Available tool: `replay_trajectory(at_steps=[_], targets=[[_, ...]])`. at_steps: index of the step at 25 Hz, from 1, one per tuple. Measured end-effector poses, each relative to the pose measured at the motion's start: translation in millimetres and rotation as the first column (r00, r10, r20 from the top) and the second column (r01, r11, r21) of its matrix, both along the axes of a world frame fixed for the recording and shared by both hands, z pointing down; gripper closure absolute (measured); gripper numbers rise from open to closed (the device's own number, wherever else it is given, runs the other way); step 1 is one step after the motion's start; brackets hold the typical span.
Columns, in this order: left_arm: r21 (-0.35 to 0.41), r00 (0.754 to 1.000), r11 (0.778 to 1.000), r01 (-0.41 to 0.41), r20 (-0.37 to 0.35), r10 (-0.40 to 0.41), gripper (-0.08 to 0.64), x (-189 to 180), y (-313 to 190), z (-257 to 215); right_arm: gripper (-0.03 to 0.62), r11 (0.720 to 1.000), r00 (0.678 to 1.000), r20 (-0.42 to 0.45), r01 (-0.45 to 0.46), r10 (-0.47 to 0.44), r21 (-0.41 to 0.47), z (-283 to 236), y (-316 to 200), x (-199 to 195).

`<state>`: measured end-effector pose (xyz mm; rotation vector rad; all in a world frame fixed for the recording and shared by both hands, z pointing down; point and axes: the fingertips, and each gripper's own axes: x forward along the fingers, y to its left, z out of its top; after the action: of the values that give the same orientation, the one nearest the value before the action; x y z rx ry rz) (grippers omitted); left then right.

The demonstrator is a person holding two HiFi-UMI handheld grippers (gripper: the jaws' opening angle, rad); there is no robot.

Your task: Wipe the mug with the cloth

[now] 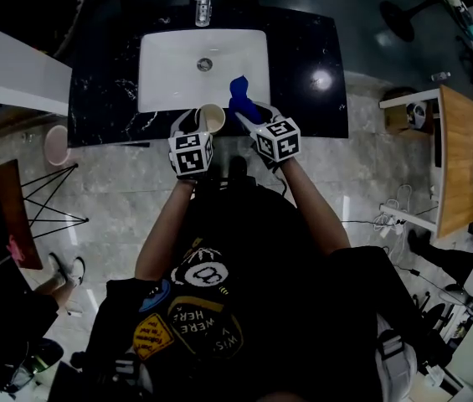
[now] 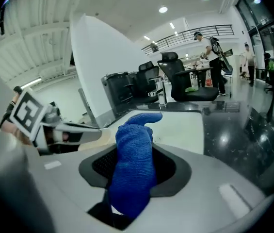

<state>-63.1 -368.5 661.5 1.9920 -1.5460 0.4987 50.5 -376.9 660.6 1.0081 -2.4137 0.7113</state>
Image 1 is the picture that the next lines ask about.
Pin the black green glossy bag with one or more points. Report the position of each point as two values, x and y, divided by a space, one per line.
45 356

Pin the round black pedestal table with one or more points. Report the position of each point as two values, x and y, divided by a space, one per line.
399 17

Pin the open cardboard box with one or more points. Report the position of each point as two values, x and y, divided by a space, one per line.
397 117

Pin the person's black printed shirt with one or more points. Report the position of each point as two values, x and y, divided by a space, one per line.
269 300

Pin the person's black shoe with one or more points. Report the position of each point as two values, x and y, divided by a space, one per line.
238 168

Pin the black marble sink table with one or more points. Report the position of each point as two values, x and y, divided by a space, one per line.
102 99

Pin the white power strip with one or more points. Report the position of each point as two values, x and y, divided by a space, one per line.
391 226

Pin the cream cup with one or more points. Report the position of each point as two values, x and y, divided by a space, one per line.
213 117

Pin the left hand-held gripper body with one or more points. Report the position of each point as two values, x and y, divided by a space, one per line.
190 157

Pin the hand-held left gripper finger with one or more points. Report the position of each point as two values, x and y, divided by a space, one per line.
177 122

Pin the pink soft item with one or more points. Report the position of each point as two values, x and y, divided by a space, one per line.
15 249

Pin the blue cloth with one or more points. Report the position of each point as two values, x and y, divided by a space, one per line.
242 99

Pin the chrome faucet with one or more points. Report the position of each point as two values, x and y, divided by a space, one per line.
202 2

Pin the pink waste bin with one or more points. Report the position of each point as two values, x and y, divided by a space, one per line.
57 145

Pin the wooden desk white frame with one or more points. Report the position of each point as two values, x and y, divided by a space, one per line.
462 161

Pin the white sink basin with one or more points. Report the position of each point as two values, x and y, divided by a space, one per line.
177 69

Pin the black office chair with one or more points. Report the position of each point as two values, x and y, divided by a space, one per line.
437 321

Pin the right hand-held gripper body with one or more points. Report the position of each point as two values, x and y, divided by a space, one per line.
278 140

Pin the person's left forearm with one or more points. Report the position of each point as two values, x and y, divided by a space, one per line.
162 233

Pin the person's right forearm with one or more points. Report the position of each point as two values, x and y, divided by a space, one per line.
315 212

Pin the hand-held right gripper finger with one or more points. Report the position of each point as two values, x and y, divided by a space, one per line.
248 123
270 112

